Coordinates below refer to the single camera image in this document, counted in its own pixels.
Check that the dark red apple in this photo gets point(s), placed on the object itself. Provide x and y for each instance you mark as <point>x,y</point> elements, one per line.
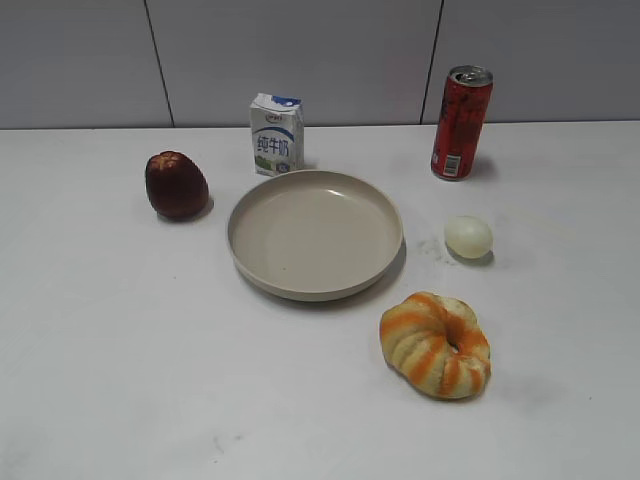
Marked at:
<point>175,186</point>

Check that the white egg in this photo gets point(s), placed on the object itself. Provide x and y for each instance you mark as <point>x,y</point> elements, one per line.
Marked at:
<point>468,237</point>

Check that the beige round plate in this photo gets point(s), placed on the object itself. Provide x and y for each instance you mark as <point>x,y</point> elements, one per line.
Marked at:
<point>314,235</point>

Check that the red soda can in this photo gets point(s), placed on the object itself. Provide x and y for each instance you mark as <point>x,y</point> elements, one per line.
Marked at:
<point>464,104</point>

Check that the white milk carton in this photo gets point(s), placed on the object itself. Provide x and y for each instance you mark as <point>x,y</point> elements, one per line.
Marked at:
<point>277,129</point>

